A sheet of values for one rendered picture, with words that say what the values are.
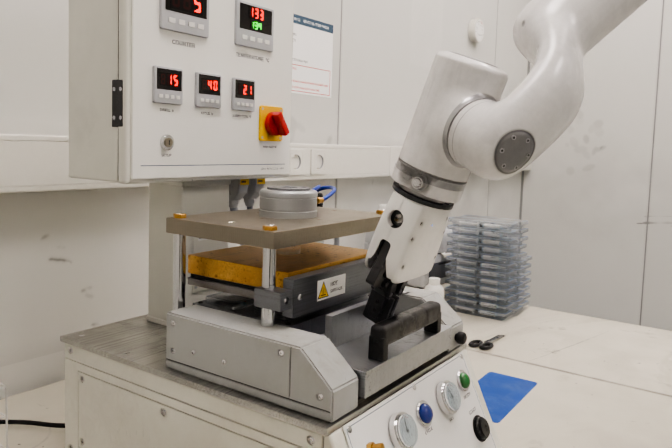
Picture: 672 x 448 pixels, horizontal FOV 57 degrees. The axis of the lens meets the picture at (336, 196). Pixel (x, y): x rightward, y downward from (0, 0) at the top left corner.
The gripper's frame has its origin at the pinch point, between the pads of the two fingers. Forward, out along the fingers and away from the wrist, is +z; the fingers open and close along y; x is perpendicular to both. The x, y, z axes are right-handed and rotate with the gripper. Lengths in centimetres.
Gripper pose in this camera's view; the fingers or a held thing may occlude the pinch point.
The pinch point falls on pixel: (380, 306)
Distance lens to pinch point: 78.7
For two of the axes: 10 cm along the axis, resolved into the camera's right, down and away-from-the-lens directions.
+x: -7.6, -4.1, 5.0
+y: 5.7, -0.5, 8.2
